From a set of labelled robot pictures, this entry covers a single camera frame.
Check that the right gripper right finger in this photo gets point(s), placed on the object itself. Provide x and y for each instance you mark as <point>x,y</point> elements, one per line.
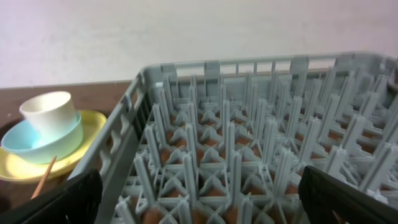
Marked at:
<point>325,199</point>

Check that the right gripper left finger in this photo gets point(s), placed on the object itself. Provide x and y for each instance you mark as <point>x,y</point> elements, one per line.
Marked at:
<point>75,201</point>

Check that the grey dishwasher rack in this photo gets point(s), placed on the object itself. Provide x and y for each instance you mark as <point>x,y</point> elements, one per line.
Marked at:
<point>227,141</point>

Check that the right wooden chopstick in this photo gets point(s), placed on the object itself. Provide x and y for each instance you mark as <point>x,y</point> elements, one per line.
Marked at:
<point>43,179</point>

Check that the yellow plate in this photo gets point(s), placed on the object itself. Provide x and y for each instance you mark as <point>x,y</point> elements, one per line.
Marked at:
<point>15,169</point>

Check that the light blue bowl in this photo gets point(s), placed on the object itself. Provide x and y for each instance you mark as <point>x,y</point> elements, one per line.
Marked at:
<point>24,141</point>

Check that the white cup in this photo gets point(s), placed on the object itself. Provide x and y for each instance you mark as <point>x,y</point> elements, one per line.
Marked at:
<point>51,114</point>

